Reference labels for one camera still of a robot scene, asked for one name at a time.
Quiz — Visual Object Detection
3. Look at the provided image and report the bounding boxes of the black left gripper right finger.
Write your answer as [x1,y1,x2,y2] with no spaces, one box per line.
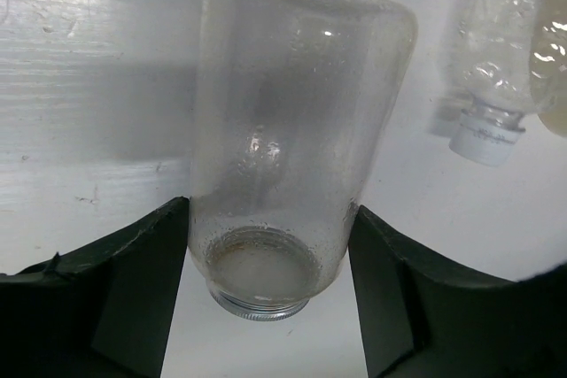
[348,207,566,377]

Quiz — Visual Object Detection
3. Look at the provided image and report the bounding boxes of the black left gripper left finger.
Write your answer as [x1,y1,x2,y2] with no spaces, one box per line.
[1,197,190,377]

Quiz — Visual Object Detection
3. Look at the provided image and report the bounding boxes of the cream bin with black ears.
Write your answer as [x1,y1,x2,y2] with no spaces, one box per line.
[529,0,566,137]

